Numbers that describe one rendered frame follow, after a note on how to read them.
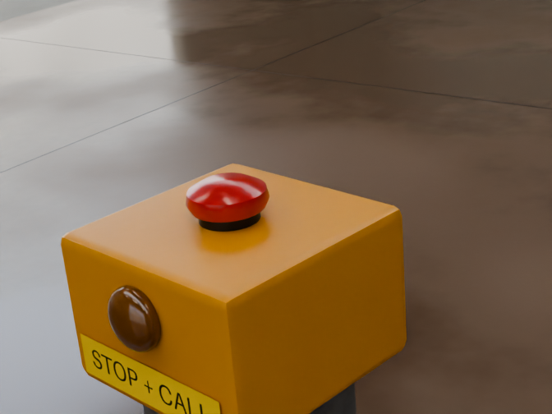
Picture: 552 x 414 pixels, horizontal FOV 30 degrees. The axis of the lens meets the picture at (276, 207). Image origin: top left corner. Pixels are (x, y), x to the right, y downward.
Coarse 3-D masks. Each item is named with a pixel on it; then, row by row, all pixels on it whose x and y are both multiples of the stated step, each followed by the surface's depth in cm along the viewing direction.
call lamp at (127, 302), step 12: (120, 288) 46; (132, 288) 46; (108, 300) 46; (120, 300) 45; (132, 300) 45; (144, 300) 45; (108, 312) 46; (120, 312) 45; (132, 312) 45; (144, 312) 45; (156, 312) 45; (120, 324) 46; (132, 324) 45; (144, 324) 45; (156, 324) 45; (120, 336) 46; (132, 336) 45; (144, 336) 45; (156, 336) 45; (132, 348) 46; (144, 348) 46
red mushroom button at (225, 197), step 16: (224, 176) 49; (240, 176) 49; (192, 192) 48; (208, 192) 48; (224, 192) 47; (240, 192) 47; (256, 192) 48; (192, 208) 48; (208, 208) 47; (224, 208) 47; (240, 208) 47; (256, 208) 48
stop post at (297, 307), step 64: (320, 192) 51; (64, 256) 49; (128, 256) 46; (192, 256) 46; (256, 256) 45; (320, 256) 45; (384, 256) 49; (192, 320) 44; (256, 320) 43; (320, 320) 46; (384, 320) 50; (128, 384) 49; (192, 384) 45; (256, 384) 44; (320, 384) 47
